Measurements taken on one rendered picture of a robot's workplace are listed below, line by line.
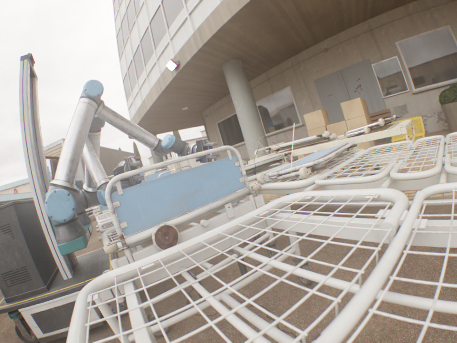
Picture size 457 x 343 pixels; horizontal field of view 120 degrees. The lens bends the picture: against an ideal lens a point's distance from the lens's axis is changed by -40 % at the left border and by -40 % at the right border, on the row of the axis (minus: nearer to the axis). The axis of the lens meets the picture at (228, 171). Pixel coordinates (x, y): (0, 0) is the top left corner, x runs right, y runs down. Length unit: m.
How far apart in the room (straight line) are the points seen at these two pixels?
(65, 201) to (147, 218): 0.38
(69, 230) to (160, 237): 0.53
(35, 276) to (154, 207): 0.85
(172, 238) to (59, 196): 0.54
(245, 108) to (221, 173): 4.81
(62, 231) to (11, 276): 0.47
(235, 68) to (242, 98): 0.91
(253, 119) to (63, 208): 5.30
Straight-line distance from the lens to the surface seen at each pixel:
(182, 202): 1.02
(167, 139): 1.30
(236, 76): 6.11
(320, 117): 4.26
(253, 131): 5.78
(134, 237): 0.94
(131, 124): 1.37
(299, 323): 0.98
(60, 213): 1.04
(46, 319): 1.42
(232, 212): 1.13
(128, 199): 0.94
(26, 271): 1.41
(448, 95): 5.21
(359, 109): 4.07
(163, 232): 0.93
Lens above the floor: 0.72
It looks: 4 degrees down
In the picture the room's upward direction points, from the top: 16 degrees counter-clockwise
